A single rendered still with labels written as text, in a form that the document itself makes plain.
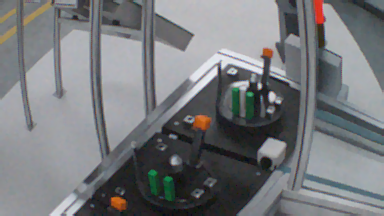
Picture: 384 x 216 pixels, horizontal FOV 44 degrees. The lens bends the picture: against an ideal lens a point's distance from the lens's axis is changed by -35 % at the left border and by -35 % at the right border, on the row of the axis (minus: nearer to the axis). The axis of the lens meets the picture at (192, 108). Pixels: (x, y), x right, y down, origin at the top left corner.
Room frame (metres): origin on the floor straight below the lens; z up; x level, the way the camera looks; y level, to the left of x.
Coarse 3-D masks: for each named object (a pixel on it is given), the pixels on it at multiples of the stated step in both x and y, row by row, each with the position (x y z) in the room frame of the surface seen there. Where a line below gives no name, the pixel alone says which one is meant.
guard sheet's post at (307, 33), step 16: (304, 0) 0.79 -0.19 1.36; (304, 16) 0.79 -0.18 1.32; (304, 32) 0.79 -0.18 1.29; (304, 48) 0.79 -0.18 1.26; (304, 64) 0.79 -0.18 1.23; (304, 80) 0.79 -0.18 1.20; (304, 96) 0.79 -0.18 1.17; (304, 112) 0.79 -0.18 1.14; (304, 128) 0.79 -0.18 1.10; (304, 144) 0.78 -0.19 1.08; (304, 160) 0.78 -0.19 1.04
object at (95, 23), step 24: (96, 0) 0.95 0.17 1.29; (144, 0) 1.10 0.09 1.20; (96, 24) 0.95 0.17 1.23; (144, 24) 1.10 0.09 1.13; (96, 48) 0.95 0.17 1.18; (144, 48) 1.10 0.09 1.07; (24, 72) 1.13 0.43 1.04; (96, 72) 0.95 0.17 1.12; (144, 72) 1.10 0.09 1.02; (24, 96) 1.12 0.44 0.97; (96, 96) 0.95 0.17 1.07; (144, 96) 1.10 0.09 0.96; (96, 120) 0.96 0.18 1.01
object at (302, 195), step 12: (288, 156) 0.94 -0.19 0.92; (288, 168) 0.87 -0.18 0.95; (288, 192) 0.79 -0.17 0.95; (300, 192) 0.78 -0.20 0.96; (312, 192) 0.77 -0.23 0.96; (288, 204) 0.78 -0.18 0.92; (300, 204) 0.77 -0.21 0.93; (312, 204) 0.76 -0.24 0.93; (324, 204) 0.73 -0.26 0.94; (336, 204) 0.71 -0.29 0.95; (348, 204) 0.70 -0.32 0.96; (360, 204) 0.68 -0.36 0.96
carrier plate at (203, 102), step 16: (224, 80) 1.13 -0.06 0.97; (240, 80) 1.13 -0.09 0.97; (272, 80) 1.13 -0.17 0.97; (208, 96) 1.08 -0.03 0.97; (288, 96) 1.07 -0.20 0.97; (176, 112) 1.03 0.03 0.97; (192, 112) 1.03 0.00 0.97; (208, 112) 1.03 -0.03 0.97; (288, 112) 1.02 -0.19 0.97; (176, 128) 0.98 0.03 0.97; (224, 128) 0.98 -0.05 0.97; (288, 128) 0.97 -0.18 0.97; (208, 144) 0.94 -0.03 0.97; (224, 144) 0.94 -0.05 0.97; (240, 144) 0.93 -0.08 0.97; (256, 144) 0.93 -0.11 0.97; (288, 144) 0.92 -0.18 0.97; (240, 160) 0.90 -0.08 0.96; (256, 160) 0.89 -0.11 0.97
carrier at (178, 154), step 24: (144, 144) 0.94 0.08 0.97; (168, 144) 0.94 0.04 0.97; (120, 168) 0.87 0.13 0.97; (144, 168) 0.85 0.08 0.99; (168, 168) 0.81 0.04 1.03; (192, 168) 0.85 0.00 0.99; (216, 168) 0.87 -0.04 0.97; (240, 168) 0.86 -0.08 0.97; (264, 168) 0.86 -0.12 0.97; (96, 192) 0.79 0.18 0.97; (144, 192) 0.78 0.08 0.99; (168, 192) 0.76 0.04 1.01; (192, 192) 0.78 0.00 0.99; (216, 192) 0.78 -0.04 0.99; (240, 192) 0.80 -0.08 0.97
